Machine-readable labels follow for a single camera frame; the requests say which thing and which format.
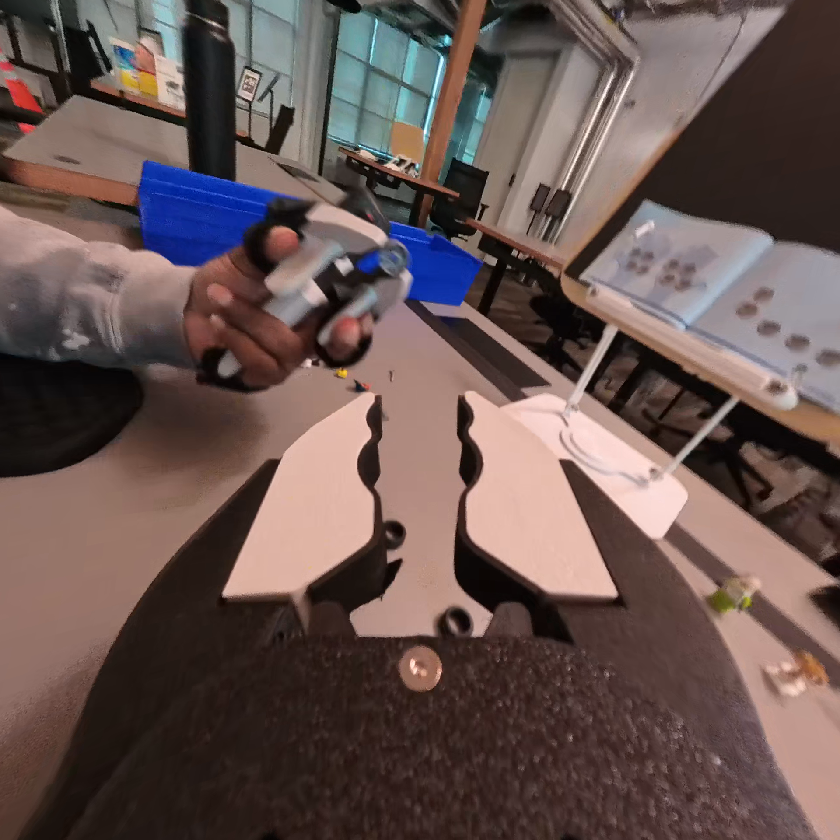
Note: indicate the large window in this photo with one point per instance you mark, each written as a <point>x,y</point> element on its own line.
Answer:
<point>381,79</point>

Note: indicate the gold lego trophy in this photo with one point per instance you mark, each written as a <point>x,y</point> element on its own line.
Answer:
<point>794,673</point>

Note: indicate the person's left hand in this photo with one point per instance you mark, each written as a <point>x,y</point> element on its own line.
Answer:
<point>217,309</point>

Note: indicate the blue storage bin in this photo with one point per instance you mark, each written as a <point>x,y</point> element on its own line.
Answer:
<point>440,263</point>
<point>197,210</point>

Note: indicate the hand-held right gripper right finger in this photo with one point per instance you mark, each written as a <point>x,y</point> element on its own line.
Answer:
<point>538,519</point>

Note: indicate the black office chair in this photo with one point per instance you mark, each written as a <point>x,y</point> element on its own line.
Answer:
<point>462,197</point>

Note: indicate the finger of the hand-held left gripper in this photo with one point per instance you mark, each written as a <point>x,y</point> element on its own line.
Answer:
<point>344,231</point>
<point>295,286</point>

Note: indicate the book stand with black board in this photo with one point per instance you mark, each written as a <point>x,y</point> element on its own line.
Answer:
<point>820,423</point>

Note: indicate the wooden column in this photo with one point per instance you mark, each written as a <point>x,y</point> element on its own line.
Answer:
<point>449,92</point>

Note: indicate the black honeycomb wrist rest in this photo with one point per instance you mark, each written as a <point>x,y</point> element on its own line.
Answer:
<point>53,414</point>

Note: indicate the white base plate with lever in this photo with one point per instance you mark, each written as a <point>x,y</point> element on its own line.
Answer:
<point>617,479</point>

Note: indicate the small dark lego pieces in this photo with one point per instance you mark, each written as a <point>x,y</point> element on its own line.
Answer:
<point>355,381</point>

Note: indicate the lego instruction booklet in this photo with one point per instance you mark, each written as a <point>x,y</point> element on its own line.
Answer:
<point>709,282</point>

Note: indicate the black water bottle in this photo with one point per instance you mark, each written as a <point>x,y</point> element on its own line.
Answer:
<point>210,92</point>

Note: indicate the silver wall pipes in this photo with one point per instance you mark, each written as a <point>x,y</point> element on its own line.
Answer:
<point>597,131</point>

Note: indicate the black lego tire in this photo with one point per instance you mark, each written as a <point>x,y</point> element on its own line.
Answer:
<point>385,534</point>
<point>444,621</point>

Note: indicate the wooden office desk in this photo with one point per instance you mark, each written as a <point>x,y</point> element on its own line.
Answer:
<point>394,171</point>

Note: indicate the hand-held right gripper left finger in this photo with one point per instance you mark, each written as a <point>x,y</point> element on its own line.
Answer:
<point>309,519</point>

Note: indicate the black panel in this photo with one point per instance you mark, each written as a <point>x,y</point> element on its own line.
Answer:
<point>775,131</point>

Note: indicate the green lego minifigure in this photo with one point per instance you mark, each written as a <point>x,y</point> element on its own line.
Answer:
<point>733,593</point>

